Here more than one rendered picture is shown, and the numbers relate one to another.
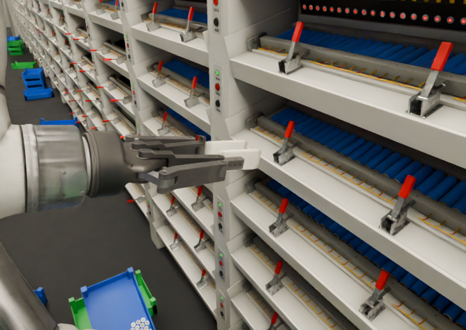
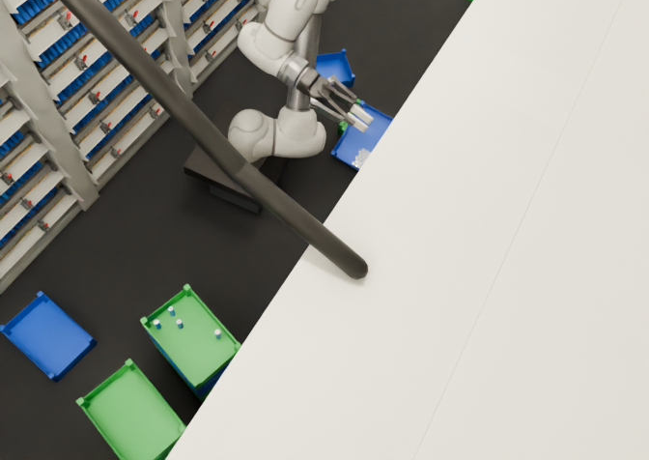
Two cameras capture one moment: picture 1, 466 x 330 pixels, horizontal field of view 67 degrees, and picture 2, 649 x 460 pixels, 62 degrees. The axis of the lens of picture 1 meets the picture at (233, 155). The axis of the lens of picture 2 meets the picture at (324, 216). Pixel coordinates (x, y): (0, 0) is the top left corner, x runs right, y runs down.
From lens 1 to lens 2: 1.29 m
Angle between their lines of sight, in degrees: 48
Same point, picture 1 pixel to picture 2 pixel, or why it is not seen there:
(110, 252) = not seen: hidden behind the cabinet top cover
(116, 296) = (375, 126)
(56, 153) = (290, 71)
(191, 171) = (323, 109)
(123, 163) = (306, 88)
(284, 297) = not seen: hidden behind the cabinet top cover
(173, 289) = not seen: hidden behind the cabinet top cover
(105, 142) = (307, 77)
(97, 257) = (405, 90)
